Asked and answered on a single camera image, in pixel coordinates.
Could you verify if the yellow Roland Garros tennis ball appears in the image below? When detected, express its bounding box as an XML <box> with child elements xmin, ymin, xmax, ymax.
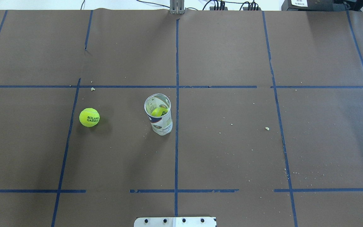
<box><xmin>79</xmin><ymin>108</ymin><xmax>101</xmax><ymax>127</ymax></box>

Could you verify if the yellow tennis ball in can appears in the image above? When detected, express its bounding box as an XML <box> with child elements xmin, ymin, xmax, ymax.
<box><xmin>150</xmin><ymin>107</ymin><xmax>169</xmax><ymax>118</ymax></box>

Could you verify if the clear plastic ball can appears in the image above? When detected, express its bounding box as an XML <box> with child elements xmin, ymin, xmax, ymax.
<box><xmin>144</xmin><ymin>93</ymin><xmax>173</xmax><ymax>136</ymax></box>

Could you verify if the brown paper table cover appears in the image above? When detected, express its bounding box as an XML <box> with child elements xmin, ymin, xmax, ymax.
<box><xmin>0</xmin><ymin>9</ymin><xmax>363</xmax><ymax>227</ymax></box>

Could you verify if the grey aluminium post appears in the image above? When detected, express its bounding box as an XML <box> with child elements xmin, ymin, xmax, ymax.
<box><xmin>169</xmin><ymin>0</ymin><xmax>186</xmax><ymax>15</ymax></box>

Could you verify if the white pedestal base plate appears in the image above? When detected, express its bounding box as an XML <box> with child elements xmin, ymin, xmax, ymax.
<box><xmin>134</xmin><ymin>217</ymin><xmax>217</xmax><ymax>227</ymax></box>

